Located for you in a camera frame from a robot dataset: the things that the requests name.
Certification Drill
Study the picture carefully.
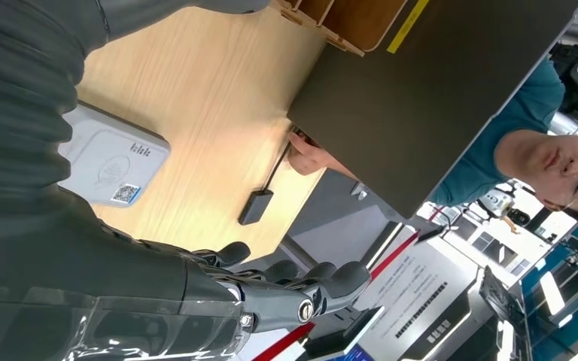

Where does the person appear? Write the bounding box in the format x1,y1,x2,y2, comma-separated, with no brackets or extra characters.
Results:
287,56,578,238

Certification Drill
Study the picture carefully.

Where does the black tablet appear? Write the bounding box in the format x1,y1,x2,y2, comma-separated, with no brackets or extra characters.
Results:
306,305,385,361

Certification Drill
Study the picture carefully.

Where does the thin black hub cable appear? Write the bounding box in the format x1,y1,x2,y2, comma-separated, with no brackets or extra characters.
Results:
261,126,300,193

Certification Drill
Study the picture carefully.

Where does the red barrier belt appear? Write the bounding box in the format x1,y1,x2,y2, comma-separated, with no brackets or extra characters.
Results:
253,231,420,361

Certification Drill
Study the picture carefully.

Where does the grey laptop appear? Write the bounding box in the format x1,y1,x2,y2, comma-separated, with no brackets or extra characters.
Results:
286,0,578,220

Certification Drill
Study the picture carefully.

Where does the white printed sign board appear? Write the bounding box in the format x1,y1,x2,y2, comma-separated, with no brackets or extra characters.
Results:
354,238,485,361

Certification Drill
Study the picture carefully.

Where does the small black hub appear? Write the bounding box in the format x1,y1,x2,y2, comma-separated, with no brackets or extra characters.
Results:
237,188,275,226

